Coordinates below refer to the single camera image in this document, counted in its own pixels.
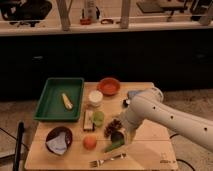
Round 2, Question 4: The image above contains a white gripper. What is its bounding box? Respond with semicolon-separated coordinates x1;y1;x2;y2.
119;112;138;132

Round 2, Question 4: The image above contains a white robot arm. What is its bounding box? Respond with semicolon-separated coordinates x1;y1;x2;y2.
118;87;213;152

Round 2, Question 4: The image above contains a metal cup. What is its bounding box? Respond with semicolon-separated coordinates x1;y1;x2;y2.
110;131;124;144

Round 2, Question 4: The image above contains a green pepper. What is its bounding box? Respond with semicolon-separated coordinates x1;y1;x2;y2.
104;140;125;153

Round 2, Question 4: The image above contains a white cup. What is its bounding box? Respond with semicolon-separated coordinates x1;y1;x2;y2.
88;90;103;107

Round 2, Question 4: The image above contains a dark grape bunch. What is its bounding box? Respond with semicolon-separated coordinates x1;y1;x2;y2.
104;119;122;137

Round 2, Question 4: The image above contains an orange bowl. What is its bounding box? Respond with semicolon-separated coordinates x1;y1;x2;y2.
97;77;120;96

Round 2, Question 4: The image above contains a sandwich slice toy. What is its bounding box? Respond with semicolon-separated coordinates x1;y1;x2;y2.
83;110;94;131

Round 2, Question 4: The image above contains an orange fruit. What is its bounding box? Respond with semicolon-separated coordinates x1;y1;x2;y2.
83;135;97;150

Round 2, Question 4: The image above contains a yellow corn cob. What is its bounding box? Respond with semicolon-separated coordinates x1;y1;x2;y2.
62;93;73;110

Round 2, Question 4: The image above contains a blue cloth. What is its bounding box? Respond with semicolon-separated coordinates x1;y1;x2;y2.
46;132;67;155

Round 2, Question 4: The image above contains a dark red bowl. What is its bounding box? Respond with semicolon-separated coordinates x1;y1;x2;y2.
45;126;73;155

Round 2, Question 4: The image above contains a green plastic tray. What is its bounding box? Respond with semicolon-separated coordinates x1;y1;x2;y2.
34;78;84;122

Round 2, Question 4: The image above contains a black pole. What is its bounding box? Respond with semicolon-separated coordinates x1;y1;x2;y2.
12;122;24;171

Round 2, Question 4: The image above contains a black office chair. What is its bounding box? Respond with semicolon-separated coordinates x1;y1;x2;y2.
0;0;52;27

